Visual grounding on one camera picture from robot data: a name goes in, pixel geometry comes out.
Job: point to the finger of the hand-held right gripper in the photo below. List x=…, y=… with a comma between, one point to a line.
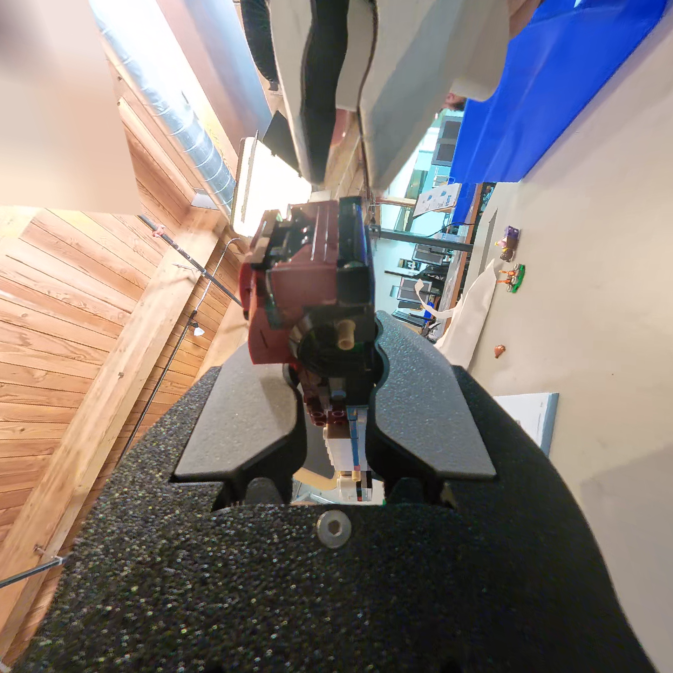
x=289, y=79
x=420, y=68

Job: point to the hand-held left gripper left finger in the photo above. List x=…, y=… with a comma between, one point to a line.
x=239, y=420

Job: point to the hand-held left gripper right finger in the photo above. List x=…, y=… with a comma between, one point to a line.
x=428, y=415

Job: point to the dark red toy brick model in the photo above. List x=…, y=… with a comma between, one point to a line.
x=305, y=284

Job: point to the black flat panel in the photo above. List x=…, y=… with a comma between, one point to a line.
x=278, y=139

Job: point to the thin bent metal lamp pole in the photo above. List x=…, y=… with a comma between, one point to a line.
x=173, y=352

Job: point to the white instruction booklet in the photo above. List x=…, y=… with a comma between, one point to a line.
x=528, y=420

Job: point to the white paper bag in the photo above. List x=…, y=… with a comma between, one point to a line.
x=470, y=315

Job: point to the blue plastic sheet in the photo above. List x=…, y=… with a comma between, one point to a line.
x=552, y=79

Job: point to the white printed sign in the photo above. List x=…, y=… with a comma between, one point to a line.
x=436, y=201

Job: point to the black metal rod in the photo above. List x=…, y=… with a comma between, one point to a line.
x=200, y=265

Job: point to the green round toy brick piece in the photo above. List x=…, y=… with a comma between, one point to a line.
x=514, y=277

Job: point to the purple toy brick figure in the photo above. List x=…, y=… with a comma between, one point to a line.
x=509, y=243

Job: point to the grey metal rod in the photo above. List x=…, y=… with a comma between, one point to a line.
x=31, y=572

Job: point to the silver ventilation duct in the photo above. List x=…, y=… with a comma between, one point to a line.
x=173, y=115

